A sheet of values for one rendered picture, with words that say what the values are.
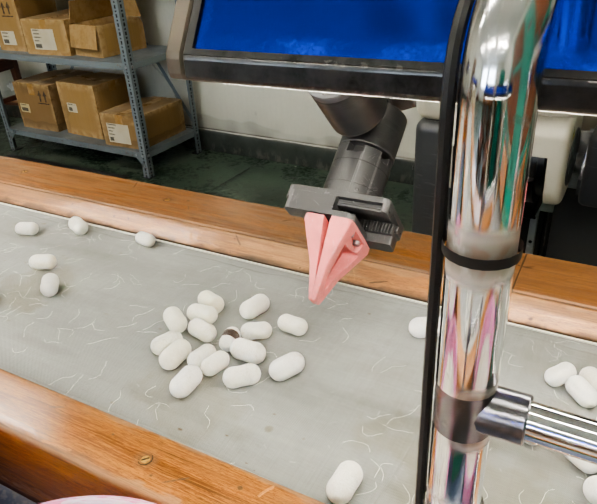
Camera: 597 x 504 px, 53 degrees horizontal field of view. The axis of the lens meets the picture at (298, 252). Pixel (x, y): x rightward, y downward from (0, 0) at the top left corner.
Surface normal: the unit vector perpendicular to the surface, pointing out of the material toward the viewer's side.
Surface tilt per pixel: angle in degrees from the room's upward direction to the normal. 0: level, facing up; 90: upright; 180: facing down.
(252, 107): 89
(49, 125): 92
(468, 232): 90
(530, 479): 0
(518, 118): 90
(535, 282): 0
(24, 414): 0
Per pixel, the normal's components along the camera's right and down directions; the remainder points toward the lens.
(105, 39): 0.78, 0.27
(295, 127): -0.51, 0.42
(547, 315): -0.37, -0.29
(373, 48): -0.43, -0.07
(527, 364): -0.05, -0.87
